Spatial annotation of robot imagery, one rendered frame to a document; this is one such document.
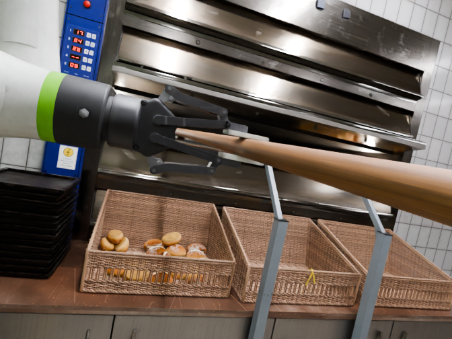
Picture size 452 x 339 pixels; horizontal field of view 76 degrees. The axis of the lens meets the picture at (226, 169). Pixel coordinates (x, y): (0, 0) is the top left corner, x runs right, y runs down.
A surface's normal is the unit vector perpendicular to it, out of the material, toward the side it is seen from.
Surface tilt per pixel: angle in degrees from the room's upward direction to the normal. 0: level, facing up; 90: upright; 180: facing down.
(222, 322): 90
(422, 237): 90
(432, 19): 90
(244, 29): 70
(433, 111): 90
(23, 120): 119
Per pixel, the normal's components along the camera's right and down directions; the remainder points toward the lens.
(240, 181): 0.33, -0.22
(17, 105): 0.31, 0.31
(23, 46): 0.49, 0.06
